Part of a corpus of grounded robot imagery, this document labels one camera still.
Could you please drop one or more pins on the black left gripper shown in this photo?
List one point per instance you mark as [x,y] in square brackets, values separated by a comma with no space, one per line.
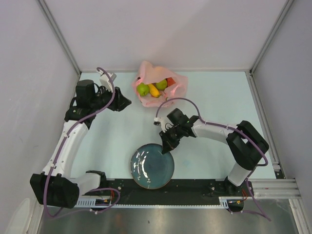
[116,105]

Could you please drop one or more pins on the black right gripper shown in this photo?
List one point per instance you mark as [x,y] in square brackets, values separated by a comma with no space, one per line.
[168,145]

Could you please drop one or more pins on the green fake pear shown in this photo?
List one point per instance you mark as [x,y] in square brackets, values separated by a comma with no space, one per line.
[142,89]

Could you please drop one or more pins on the dark teal ceramic plate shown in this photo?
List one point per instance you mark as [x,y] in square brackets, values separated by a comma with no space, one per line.
[150,168]

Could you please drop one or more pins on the yellow fake lemon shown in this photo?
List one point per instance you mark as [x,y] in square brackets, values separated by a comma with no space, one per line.
[154,91]

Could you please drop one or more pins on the pink plastic bag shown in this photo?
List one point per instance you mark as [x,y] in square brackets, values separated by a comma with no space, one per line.
[150,74]

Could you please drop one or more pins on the green fake apple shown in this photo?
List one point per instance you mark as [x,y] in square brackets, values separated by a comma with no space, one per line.
[162,85]

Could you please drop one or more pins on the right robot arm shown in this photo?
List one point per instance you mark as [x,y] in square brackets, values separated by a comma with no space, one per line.
[246,144]

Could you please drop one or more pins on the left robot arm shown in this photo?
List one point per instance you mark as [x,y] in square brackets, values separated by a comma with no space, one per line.
[54,186]

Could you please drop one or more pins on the red fake fruit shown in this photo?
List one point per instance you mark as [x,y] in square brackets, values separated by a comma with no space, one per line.
[170,81]

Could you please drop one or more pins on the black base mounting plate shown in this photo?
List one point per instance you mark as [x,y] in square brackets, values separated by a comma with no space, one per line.
[178,192]

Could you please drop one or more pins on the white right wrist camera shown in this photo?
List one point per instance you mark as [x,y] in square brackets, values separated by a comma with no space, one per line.
[160,121]

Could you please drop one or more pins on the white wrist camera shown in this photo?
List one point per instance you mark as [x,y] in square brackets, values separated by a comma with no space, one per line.
[106,80]
[160,121]

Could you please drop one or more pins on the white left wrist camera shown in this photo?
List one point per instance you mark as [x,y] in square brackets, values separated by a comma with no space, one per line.
[106,80]

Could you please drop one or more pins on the white slotted cable duct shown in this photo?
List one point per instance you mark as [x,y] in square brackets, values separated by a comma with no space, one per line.
[85,203]

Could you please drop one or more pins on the aluminium frame rail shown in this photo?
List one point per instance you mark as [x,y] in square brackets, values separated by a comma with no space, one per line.
[275,189]

